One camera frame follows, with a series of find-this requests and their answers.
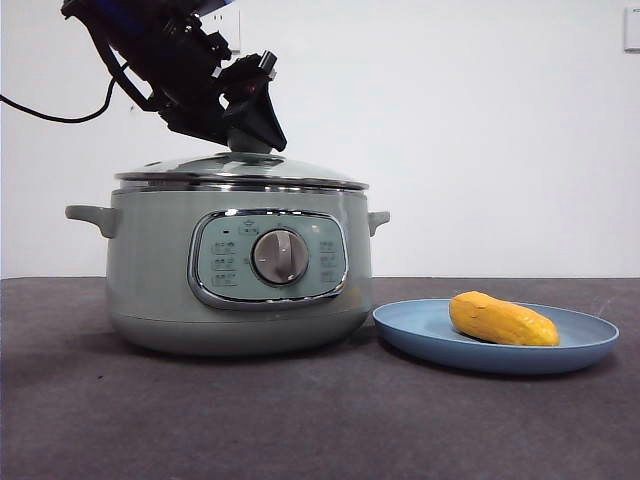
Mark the glass lid with green knob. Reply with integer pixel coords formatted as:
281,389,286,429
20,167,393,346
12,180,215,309
113,127,371,195

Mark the yellow corn cob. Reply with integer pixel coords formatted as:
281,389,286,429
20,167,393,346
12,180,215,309
448,291,560,347

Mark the pale green electric steamer pot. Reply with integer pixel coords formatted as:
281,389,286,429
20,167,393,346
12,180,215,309
64,185,391,357

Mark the blue round plate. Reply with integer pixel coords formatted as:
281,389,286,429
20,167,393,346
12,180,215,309
372,298,620,375

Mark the white wall socket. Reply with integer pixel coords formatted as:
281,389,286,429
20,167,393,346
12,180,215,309
212,9,242,55

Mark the pale grey left camera box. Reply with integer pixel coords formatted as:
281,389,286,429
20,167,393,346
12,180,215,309
193,0,236,16

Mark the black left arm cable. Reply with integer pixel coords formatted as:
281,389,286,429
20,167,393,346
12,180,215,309
0,29,151,123

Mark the white wall plate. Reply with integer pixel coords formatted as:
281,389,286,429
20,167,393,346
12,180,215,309
622,7,640,53

